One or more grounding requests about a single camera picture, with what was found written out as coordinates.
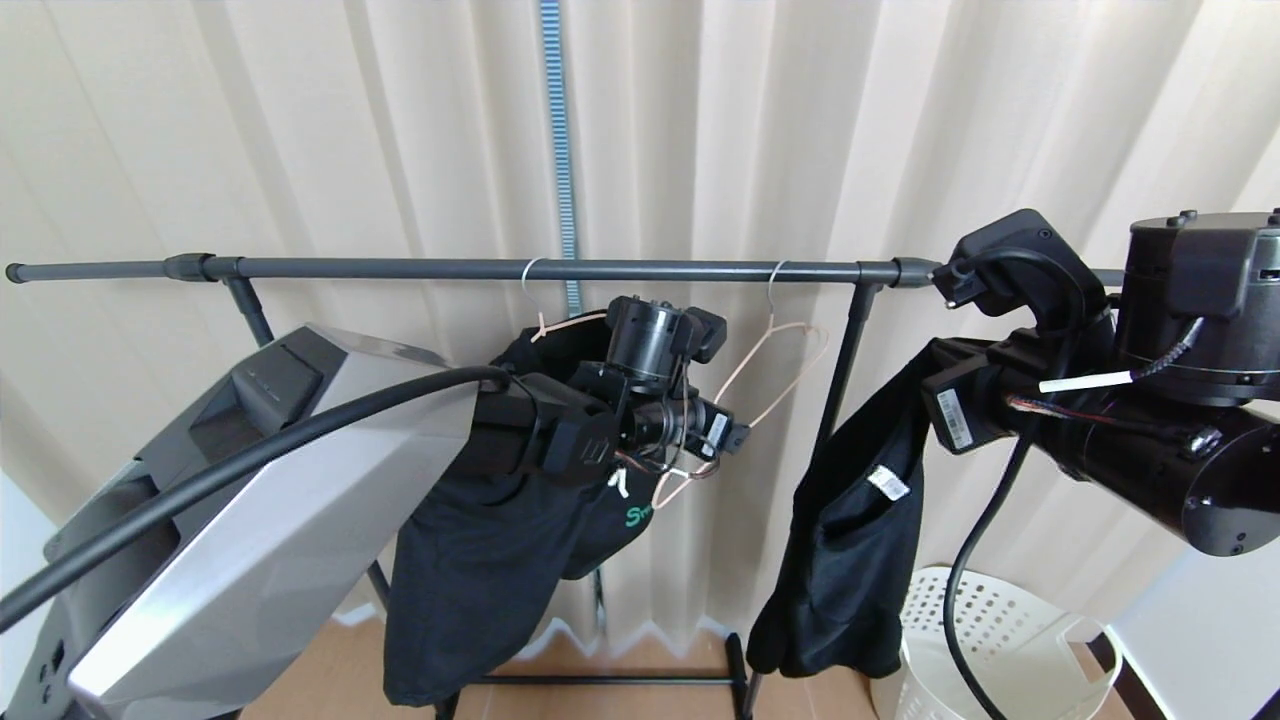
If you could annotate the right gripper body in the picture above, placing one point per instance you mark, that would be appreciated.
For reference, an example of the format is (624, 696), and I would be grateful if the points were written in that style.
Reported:
(1150, 460)

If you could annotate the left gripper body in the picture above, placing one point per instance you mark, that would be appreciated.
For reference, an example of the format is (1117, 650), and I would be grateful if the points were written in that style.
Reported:
(690, 425)

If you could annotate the pink clothes hanger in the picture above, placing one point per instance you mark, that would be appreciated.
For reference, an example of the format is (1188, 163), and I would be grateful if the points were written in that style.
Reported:
(772, 290)
(528, 285)

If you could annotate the black garment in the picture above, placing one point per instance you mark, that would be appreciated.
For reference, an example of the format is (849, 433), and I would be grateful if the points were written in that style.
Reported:
(850, 560)

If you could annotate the black shorts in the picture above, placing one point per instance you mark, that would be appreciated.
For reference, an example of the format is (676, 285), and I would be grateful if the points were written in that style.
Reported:
(480, 560)

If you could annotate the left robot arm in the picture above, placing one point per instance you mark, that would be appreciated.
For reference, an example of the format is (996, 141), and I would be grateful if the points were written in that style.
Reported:
(250, 540)

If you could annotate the white laundry basket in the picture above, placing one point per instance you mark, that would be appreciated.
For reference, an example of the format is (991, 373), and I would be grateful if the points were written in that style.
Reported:
(1010, 650)

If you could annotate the black clothes rack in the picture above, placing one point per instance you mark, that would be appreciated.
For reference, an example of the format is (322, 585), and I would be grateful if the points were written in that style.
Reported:
(400, 269)

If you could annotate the beige curtain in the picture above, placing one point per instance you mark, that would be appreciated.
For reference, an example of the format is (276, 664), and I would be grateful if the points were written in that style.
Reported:
(300, 120)

